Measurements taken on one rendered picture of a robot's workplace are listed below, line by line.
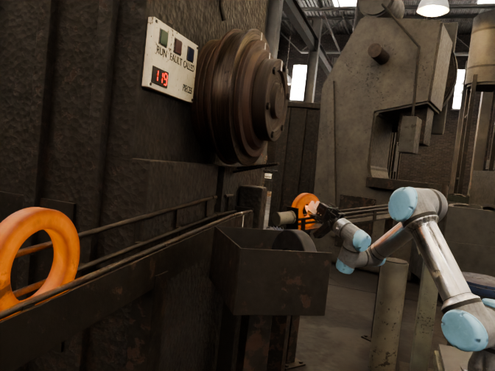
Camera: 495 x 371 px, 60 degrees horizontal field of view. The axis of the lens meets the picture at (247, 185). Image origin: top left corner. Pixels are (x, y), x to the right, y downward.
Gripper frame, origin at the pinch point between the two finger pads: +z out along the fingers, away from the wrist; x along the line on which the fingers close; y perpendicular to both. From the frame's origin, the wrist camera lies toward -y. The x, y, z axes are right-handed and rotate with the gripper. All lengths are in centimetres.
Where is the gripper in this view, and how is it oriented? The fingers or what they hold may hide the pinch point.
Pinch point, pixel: (307, 208)
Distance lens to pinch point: 196.2
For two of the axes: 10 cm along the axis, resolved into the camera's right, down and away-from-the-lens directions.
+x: -8.1, -0.6, -5.9
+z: -5.2, -4.1, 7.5
